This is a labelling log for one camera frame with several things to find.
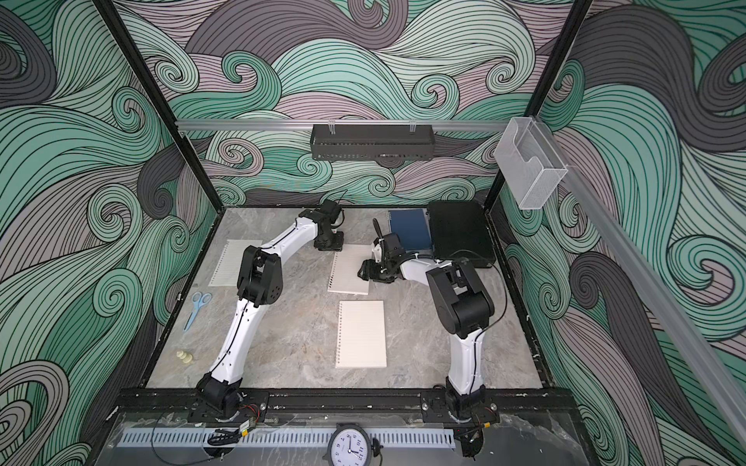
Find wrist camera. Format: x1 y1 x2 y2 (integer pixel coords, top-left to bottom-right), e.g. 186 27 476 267
372 219 406 262
320 199 345 228

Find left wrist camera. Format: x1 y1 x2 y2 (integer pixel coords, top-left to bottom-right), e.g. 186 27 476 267
320 199 345 228

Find small yellow-green object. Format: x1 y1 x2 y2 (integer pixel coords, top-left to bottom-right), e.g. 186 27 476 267
176 351 193 364

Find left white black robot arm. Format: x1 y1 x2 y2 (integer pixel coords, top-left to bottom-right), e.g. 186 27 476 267
196 201 344 421

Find black wall-mounted tray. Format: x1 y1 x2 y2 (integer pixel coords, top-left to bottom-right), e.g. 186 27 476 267
310 123 435 162

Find torn lined notebook page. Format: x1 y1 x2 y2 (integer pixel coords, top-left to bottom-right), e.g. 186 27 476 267
209 240 261 287

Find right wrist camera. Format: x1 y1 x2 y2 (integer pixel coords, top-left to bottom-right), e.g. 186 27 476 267
372 219 406 262

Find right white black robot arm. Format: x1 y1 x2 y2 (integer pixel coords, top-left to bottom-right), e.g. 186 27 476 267
357 252 495 421

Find right side aluminium rail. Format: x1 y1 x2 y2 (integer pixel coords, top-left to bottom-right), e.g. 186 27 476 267
534 120 745 445

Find black hard case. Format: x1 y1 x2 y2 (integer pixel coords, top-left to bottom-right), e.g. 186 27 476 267
427 200 497 268

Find white slotted cable duct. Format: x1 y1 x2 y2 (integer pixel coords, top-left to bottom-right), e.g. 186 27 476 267
117 427 456 450

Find blue cover notebook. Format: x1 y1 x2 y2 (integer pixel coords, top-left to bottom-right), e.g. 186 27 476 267
389 209 431 252

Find blue handled scissors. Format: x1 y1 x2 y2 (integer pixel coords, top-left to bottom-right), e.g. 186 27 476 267
184 291 213 332

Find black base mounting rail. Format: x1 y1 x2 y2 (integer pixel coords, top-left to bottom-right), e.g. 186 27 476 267
116 386 576 425

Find round analog clock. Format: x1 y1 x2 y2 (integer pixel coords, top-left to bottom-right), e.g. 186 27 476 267
324 424 373 466

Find clear acrylic wall holder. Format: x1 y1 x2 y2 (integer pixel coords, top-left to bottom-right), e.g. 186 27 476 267
493 116 567 211

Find aluminium wall rail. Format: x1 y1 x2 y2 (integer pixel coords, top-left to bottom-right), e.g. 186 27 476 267
176 118 509 133

